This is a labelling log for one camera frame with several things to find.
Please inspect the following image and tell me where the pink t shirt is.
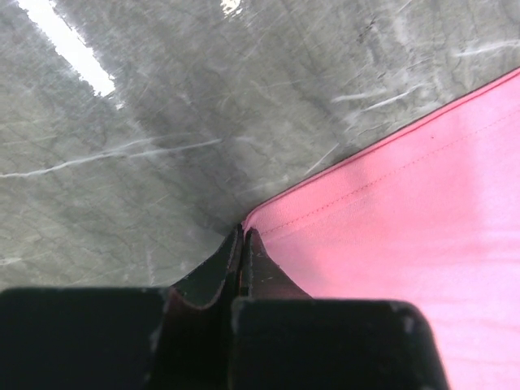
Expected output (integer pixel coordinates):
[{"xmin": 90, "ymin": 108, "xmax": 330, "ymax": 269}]
[{"xmin": 243, "ymin": 71, "xmax": 519, "ymax": 389}]

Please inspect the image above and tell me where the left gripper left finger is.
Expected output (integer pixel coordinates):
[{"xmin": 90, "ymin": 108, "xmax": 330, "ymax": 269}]
[{"xmin": 1, "ymin": 227, "xmax": 243, "ymax": 389}]

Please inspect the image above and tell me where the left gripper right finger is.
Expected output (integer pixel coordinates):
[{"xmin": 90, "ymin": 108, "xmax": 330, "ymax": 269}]
[{"xmin": 231, "ymin": 230, "xmax": 449, "ymax": 389}]

